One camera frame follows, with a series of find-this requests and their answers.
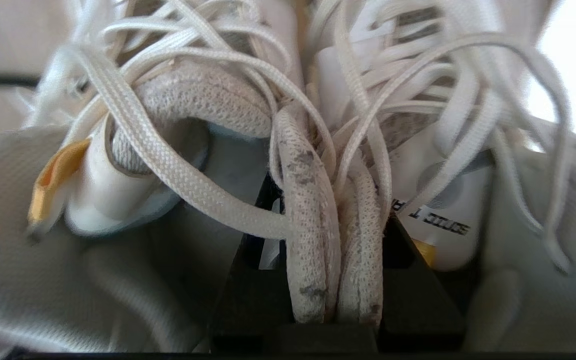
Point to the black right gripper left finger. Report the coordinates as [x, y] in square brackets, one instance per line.
[253, 300]

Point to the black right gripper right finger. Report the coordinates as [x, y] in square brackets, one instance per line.
[413, 300]

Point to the white mesh sneaker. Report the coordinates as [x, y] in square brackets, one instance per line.
[533, 260]
[118, 260]

